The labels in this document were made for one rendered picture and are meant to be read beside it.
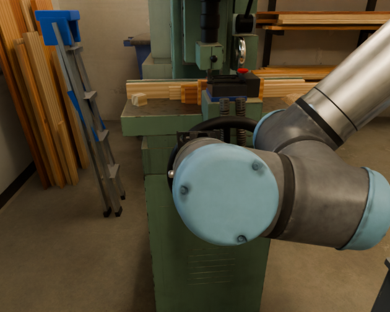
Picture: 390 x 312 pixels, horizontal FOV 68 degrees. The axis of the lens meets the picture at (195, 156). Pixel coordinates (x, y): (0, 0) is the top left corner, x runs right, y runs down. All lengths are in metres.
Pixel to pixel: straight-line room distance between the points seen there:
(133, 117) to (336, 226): 0.64
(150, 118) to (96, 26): 2.56
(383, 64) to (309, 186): 0.20
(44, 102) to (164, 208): 1.36
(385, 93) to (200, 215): 0.28
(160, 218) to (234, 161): 0.76
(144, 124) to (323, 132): 0.54
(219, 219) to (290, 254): 1.45
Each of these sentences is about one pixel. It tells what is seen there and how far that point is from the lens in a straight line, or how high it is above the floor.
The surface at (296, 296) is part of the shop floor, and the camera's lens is 1.53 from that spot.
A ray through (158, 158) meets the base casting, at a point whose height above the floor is 0.77.
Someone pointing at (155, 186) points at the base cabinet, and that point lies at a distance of 0.92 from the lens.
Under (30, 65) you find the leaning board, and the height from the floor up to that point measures 0.86.
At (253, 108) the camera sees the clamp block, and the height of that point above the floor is 0.94.
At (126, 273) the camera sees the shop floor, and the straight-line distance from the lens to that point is 1.58.
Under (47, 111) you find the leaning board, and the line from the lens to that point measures 2.14.
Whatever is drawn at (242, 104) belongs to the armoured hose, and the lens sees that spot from 0.72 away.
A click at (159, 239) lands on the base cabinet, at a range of 1.06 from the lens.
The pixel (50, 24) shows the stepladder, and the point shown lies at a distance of 1.61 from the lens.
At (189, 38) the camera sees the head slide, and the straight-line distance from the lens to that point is 1.03.
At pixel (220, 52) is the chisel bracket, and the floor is 1.05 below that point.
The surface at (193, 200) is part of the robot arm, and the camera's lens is 0.25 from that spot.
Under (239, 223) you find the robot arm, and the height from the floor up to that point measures 1.00.
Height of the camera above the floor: 1.17
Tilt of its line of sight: 27 degrees down
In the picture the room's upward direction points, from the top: straight up
